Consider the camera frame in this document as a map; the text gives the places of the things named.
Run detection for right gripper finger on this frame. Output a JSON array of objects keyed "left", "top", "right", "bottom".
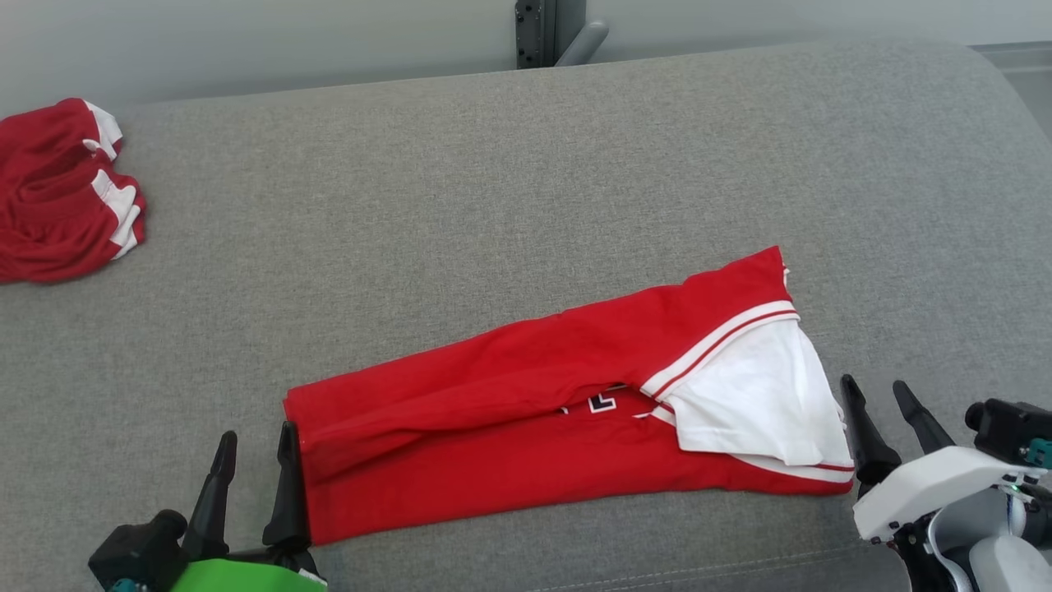
[
  {"left": 893, "top": 380, "right": 957, "bottom": 455},
  {"left": 840, "top": 374, "right": 902, "bottom": 497}
]

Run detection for red shorts white side stripes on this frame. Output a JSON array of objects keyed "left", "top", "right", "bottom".
[{"left": 0, "top": 97, "right": 147, "bottom": 284}]

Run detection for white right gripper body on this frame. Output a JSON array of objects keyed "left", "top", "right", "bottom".
[{"left": 853, "top": 446, "right": 1028, "bottom": 543}]

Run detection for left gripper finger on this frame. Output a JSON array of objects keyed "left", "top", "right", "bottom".
[
  {"left": 263, "top": 421, "right": 311, "bottom": 553},
  {"left": 181, "top": 431, "right": 239, "bottom": 562}
]

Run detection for grey metal partition post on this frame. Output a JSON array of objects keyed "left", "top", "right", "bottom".
[{"left": 515, "top": 0, "right": 609, "bottom": 69}]

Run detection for red white basketball jersey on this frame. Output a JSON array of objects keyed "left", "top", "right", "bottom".
[{"left": 284, "top": 245, "right": 856, "bottom": 548}]

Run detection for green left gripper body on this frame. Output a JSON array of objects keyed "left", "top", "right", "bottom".
[{"left": 168, "top": 549, "right": 330, "bottom": 592}]

